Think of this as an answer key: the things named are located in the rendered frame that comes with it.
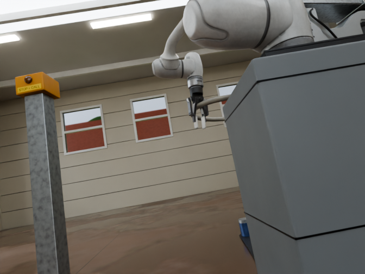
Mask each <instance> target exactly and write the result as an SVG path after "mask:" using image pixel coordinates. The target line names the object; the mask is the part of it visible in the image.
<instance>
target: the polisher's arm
mask: <svg viewBox="0 0 365 274"><path fill-rule="evenodd" d="M312 10H313V8H312V9H310V12H309V13H310V16H311V17H312V18H313V19H314V20H316V21H317V22H318V23H320V24H321V25H322V26H323V27H324V28H326V29H323V30H322V33H323V37H324V40H329V39H335V38H342V37H346V36H352V35H359V34H363V32H362V29H361V28H362V27H363V26H365V11H358V12H356V13H354V14H352V15H351V16H349V17H348V18H347V19H346V20H344V21H343V22H342V23H340V24H339V25H338V26H337V27H335V28H334V29H330V28H329V27H327V26H326V25H325V24H324V23H323V22H321V21H320V20H319V19H317V18H316V17H315V16H314V15H313V14H312Z"/></svg>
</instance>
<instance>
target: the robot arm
mask: <svg viewBox="0 0 365 274"><path fill-rule="evenodd" d="M185 33H186V35H187V36H188V38H189V39H190V40H191V41H192V42H194V43H195V44H197V45H198V46H201V47H204V48H207V49H214V50H223V51H235V50H243V49H251V50H254V51H256V52H258V53H261V54H262V53H263V51H264V50H268V49H275V48H281V47H287V46H294V45H300V44H304V43H310V42H314V39H313V35H312V28H311V24H310V20H309V16H308V14H307V11H306V8H305V5H304V2H303V0H189V1H188V2H187V4H186V7H185V10H184V15H183V18H182V20H181V21H180V22H179V24H178V25H177V26H176V28H175V29H174V31H173V32H172V33H171V35H170V36H169V38H168V40H167V42H166V46H165V50H164V53H163V54H162V55H161V56H160V58H159V59H156V60H154V61H153V63H152V70H153V74H154V75H156V76H157V77H159V78H164V79H177V78H184V79H187V83H188V89H189V90H190V96H191V97H190V98H187V99H186V101H187V105H188V114H189V116H191V117H192V120H193V122H194V128H195V129H197V128H198V119H197V116H196V108H197V104H198V103H200V102H202V101H204V100H206V99H204V97H203V87H204V85H203V66H202V61H201V58H200V56H199V54H198V53H195V52H189V53H187V55H186V56H185V58H184V60H179V57H178V56H177V54H176V52H175V48H176V45H177V43H178V41H179V40H180V39H181V38H182V36H183V35H184V34H185ZM191 101H192V102H191ZM192 105H193V106H192ZM200 112H201V114H202V117H201V120H202V129H205V128H206V116H208V115H209V111H208V105H206V106H204V107H202V108H200Z"/></svg>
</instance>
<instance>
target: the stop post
mask: <svg viewBox="0 0 365 274"><path fill-rule="evenodd" d="M26 76H31V77H32V82H31V83H26V82H25V81H24V78H25V77H26ZM15 84H16V94H17V95H18V96H20V97H22V98H24V101H25V109H26V124H27V138H28V153H29V167H30V181H31V189H32V204H33V218H34V233H35V247H36V261H37V274H70V262H69V256H68V244H67V233H66V222H65V211H64V199H63V193H62V182H61V171H60V159H59V148H58V137H57V131H56V119H55V108H54V99H59V98H60V90H59V82H57V81H56V80H54V79H53V78H51V77H50V76H48V75H47V74H45V73H44V72H38V73H33V74H28V75H24V76H19V77H15Z"/></svg>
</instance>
